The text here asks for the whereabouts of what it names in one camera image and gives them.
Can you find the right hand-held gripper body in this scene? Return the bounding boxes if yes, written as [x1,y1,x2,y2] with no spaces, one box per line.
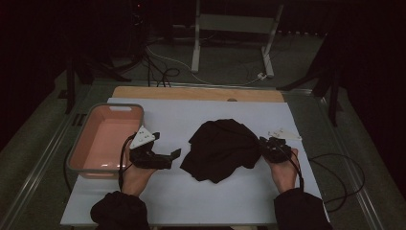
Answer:
[264,127,303,164]

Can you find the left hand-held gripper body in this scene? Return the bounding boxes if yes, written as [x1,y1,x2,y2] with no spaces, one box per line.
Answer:
[128,125,175,171]

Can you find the pink plastic basket grey rim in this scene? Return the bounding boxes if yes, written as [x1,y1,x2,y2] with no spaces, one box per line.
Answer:
[66,103,146,180]

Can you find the black cloth garment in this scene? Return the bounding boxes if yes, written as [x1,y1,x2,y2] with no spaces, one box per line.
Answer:
[179,118,267,185]

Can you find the person's right hand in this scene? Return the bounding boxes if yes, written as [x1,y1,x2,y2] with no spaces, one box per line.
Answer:
[267,149,301,195]

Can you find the person's left hand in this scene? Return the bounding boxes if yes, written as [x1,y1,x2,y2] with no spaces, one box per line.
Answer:
[121,149,157,197]

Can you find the white table mat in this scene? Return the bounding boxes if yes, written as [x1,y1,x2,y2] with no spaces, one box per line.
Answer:
[59,97,330,227]

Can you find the dark equipment stand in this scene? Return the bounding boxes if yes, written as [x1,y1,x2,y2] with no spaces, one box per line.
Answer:
[127,0,152,65]

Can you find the metal floor rail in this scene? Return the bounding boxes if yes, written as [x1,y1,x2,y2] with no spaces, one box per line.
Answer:
[92,80,315,96]
[314,94,386,230]
[0,109,76,230]

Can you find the black floor cables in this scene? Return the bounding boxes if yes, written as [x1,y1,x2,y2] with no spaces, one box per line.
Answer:
[142,52,181,88]

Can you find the white floor cable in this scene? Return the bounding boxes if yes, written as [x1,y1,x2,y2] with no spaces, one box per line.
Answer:
[147,46,261,87]

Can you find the right hand-held gripper cable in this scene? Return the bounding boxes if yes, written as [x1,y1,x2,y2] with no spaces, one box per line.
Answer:
[281,145,367,215]

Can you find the white metal stand frame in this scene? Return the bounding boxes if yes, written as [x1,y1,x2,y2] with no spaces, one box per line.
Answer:
[191,0,285,80]

